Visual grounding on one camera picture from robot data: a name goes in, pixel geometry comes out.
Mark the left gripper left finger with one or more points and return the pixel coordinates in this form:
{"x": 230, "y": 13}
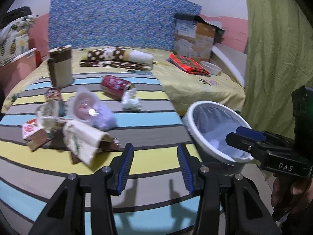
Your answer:
{"x": 64, "y": 212}

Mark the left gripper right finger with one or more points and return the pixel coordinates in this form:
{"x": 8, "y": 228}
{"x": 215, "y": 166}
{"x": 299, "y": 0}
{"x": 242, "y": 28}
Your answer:
{"x": 237, "y": 196}

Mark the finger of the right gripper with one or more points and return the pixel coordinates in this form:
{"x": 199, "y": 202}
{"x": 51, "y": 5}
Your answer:
{"x": 250, "y": 133}
{"x": 240, "y": 142}

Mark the cream paper bag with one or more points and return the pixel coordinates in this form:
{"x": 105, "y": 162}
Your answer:
{"x": 83, "y": 140}

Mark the red white small carton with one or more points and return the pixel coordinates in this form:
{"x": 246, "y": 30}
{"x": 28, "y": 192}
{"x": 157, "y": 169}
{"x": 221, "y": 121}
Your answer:
{"x": 31, "y": 128}

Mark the purple foam net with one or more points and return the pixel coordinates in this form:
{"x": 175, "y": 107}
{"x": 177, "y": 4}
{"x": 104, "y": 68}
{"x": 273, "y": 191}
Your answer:
{"x": 103, "y": 119}

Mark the red can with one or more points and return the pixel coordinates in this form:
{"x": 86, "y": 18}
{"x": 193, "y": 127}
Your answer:
{"x": 115, "y": 86}

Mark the white trash bin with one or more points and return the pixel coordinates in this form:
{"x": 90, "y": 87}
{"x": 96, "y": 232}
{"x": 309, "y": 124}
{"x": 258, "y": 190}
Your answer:
{"x": 208, "y": 123}

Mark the right hand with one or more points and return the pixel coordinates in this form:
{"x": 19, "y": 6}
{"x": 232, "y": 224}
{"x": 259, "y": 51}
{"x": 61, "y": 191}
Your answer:
{"x": 291, "y": 194}

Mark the white bowl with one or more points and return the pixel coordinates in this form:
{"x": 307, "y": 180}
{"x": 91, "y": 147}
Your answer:
{"x": 211, "y": 68}

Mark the yellow bed sheet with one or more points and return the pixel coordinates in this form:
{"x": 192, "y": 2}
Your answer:
{"x": 182, "y": 89}

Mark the striped table cloth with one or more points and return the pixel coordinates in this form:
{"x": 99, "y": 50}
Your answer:
{"x": 154, "y": 201}

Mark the green curtain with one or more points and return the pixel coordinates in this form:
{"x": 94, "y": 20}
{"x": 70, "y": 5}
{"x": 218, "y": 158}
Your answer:
{"x": 279, "y": 61}

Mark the brown snack wrapper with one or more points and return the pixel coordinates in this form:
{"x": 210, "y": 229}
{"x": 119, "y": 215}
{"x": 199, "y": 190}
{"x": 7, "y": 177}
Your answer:
{"x": 38, "y": 139}

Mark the red plaid folded cloth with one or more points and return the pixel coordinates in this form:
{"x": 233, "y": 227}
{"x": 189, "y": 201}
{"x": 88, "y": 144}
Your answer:
{"x": 188, "y": 65}

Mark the cardboard box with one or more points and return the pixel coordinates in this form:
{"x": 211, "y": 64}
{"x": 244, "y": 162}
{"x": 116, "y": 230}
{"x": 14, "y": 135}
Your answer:
{"x": 195, "y": 37}

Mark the chips tube can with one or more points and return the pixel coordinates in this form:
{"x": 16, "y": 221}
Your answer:
{"x": 55, "y": 100}

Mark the crumpled white tissue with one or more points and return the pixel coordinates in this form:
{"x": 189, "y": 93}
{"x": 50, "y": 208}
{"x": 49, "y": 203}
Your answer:
{"x": 130, "y": 101}

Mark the pink storage box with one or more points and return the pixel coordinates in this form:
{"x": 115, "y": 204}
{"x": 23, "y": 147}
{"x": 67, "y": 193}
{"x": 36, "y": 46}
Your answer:
{"x": 17, "y": 70}

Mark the brown polka dot blanket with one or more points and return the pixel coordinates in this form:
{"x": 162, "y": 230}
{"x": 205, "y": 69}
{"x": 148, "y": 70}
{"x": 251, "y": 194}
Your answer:
{"x": 118, "y": 57}

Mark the blue patterned headboard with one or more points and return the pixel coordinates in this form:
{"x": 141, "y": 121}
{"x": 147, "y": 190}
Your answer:
{"x": 131, "y": 23}

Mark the pineapple print bag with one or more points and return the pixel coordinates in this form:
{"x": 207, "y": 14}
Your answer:
{"x": 15, "y": 37}

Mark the black bag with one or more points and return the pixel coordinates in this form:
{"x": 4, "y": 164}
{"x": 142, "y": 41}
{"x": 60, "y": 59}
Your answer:
{"x": 15, "y": 14}

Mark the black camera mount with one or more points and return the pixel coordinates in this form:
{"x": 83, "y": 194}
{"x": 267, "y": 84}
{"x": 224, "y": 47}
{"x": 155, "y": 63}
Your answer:
{"x": 302, "y": 112}

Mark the white bed frame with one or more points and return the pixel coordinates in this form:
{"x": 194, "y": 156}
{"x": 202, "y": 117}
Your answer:
{"x": 231, "y": 61}

